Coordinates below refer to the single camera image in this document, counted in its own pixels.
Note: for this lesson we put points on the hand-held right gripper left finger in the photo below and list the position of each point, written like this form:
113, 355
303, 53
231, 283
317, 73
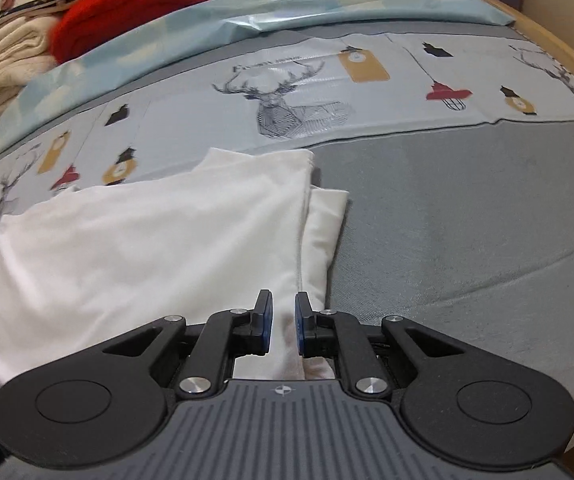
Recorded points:
266, 321

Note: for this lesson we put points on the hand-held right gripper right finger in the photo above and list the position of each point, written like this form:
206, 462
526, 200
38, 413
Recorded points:
298, 326

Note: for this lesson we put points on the light blue quilt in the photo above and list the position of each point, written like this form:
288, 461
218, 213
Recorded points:
317, 6

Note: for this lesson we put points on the grey deer print bed sheet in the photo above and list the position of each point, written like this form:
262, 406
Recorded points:
442, 210

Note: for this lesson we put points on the cream blanket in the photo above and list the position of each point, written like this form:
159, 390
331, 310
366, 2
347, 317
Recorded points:
2, 70

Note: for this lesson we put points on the red blanket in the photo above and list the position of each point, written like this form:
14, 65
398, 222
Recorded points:
132, 10

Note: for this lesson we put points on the white garment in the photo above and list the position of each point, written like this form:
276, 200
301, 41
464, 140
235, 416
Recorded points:
142, 250

